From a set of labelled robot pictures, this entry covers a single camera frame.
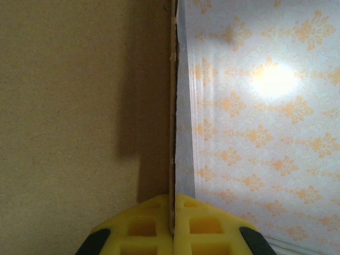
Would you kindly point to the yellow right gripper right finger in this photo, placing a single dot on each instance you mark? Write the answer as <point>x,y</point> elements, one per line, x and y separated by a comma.
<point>207,239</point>

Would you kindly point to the aluminium side rail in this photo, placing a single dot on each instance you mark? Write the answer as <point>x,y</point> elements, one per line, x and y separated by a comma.
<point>318,249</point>

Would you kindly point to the aluminium right frame post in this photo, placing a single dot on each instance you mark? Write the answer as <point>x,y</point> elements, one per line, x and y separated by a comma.
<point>183,106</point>

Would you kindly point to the brown cardboard box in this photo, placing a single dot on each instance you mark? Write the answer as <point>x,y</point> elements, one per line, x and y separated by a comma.
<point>66,106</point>

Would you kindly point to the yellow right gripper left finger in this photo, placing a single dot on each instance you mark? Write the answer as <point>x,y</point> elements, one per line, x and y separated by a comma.
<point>148,239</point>

